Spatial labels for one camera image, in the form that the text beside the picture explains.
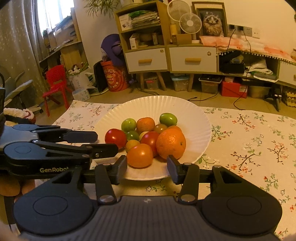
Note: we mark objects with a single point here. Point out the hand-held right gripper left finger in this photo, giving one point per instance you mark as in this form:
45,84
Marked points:
122,169

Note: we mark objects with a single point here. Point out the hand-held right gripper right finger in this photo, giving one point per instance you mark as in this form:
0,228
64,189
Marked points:
173,169

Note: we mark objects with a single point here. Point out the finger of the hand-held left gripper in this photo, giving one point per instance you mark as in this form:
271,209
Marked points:
106,150
81,137

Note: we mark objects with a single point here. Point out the red tomato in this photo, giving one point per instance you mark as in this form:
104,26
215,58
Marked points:
149,141
115,138

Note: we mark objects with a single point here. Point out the orange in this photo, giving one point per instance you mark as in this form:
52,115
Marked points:
171,143

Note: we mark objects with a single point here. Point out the tan longan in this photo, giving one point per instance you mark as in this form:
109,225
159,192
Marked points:
143,134
132,144

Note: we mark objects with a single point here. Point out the olive green tomato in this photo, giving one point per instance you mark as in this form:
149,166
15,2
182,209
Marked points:
160,128

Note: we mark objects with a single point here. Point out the white ribbed plate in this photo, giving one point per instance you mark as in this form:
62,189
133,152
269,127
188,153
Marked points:
185,111

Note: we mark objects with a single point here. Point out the person's left hand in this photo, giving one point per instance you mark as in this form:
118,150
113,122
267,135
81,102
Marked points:
11,187

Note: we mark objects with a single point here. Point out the pale blue printed box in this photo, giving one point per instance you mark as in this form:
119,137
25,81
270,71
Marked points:
81,93

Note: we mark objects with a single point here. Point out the white fleece slipper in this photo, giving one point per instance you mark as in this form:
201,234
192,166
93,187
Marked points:
19,114

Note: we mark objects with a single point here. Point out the red plastic chair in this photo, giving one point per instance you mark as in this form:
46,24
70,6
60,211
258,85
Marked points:
56,81

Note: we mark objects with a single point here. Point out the black flat panel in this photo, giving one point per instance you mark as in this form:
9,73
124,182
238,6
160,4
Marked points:
99,76

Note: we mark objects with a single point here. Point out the small plush toy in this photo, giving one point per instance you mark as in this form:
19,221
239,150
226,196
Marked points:
75,69

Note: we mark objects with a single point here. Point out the orange printed bucket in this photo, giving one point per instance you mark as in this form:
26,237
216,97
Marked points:
114,76

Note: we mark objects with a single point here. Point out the floral tablecloth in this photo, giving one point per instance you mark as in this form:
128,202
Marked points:
242,143

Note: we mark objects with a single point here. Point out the grey office chair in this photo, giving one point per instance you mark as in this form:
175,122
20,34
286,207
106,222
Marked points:
18,87

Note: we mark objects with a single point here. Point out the clear storage box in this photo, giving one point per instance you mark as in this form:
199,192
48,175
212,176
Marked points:
151,83

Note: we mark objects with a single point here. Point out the wooden shelf unit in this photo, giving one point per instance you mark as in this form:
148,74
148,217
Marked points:
71,55

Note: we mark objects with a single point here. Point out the blue lid storage box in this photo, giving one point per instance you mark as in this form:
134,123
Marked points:
180,83

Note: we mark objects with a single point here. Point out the black lid storage box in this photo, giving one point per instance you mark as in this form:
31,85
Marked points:
209,85

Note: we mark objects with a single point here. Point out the purple plush toy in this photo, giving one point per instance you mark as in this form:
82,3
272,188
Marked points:
113,48

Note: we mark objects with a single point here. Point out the tall wooden cabinet white drawer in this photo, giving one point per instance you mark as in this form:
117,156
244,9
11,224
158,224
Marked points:
148,61

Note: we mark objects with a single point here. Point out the red box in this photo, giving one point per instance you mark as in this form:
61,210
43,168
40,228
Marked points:
232,89

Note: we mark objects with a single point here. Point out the patterned beige curtain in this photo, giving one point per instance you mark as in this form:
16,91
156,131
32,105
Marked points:
20,46

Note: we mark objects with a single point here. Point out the small white box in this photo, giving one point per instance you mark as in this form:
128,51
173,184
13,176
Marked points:
133,41

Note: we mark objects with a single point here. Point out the low wooden cabinet white drawer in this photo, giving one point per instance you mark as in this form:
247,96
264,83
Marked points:
180,60

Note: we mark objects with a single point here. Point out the beige storage bin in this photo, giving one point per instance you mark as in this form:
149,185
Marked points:
259,91

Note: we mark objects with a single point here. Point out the black case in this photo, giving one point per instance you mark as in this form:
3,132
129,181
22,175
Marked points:
231,66

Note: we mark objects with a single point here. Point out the white carton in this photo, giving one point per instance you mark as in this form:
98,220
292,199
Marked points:
125,22

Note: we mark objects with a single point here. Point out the black tripod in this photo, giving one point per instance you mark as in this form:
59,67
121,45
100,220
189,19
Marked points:
276,99

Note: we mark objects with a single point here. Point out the window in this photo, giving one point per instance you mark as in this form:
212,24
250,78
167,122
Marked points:
53,11

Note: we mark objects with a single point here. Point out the small cardboard box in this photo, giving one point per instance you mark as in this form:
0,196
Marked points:
182,39

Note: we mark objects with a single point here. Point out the green houseplant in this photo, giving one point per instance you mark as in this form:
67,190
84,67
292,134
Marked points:
104,5

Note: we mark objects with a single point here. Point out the stack of papers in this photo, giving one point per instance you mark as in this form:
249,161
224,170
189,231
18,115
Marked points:
145,19

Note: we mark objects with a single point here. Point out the yellow egg tray stack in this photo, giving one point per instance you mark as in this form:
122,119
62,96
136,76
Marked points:
290,97

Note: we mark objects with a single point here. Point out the yellow cylinder jar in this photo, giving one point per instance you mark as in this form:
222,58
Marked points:
173,29

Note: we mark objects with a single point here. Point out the pink floral cloth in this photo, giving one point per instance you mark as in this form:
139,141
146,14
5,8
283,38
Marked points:
254,47

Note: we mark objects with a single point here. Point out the small white fan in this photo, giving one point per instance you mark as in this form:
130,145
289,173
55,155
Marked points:
190,22

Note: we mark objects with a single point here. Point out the long wooden console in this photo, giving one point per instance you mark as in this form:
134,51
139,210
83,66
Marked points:
288,71

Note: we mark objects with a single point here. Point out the framed cat picture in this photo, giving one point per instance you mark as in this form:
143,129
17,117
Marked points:
212,23

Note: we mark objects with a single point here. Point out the large white fan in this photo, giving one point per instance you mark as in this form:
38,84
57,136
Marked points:
173,9

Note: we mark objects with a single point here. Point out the grey wall socket strip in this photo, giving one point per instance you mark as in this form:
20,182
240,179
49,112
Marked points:
247,30

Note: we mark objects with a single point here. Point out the white wall socket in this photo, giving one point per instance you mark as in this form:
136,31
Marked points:
256,34

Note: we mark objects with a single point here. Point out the wooden picture frame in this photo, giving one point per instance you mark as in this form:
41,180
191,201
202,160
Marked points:
208,4

